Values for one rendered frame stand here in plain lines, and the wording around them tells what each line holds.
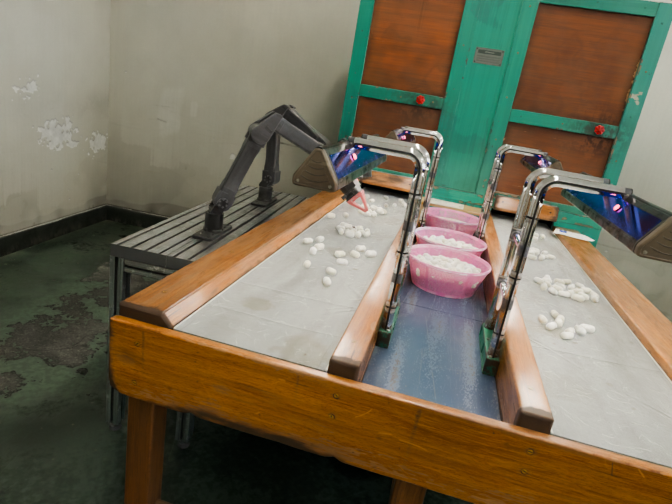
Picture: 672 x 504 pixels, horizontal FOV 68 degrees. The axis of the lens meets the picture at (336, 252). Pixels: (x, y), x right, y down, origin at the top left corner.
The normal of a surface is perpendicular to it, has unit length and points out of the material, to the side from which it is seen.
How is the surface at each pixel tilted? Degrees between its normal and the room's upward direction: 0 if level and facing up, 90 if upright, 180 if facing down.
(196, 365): 90
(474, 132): 90
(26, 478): 0
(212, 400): 90
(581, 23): 90
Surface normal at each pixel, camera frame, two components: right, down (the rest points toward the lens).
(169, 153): -0.19, 0.27
